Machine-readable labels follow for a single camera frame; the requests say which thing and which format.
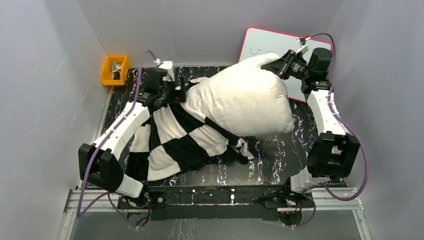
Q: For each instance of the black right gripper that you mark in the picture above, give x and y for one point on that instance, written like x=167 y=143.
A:
x=276 y=66

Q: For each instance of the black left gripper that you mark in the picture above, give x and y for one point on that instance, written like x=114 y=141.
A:
x=179 y=94

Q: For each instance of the white pillow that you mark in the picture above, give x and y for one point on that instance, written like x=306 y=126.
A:
x=244 y=99

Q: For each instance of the black white checkered pillowcase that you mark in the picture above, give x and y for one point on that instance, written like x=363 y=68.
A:
x=176 y=138

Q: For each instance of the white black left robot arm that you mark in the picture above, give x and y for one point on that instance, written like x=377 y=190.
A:
x=99 y=161

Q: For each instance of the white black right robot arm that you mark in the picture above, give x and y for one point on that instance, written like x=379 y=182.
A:
x=334 y=152

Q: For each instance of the pink framed whiteboard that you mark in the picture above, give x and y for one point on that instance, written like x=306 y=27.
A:
x=259 y=41

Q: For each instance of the white object in bin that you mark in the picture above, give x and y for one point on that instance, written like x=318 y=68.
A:
x=116 y=70

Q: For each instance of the yellow plastic bin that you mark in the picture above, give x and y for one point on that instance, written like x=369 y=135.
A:
x=106 y=71

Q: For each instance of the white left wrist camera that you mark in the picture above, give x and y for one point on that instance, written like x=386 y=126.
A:
x=169 y=67

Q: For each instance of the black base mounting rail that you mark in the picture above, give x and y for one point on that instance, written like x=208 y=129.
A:
x=215 y=202

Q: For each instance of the aluminium frame rail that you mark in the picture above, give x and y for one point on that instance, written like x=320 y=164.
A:
x=100 y=201

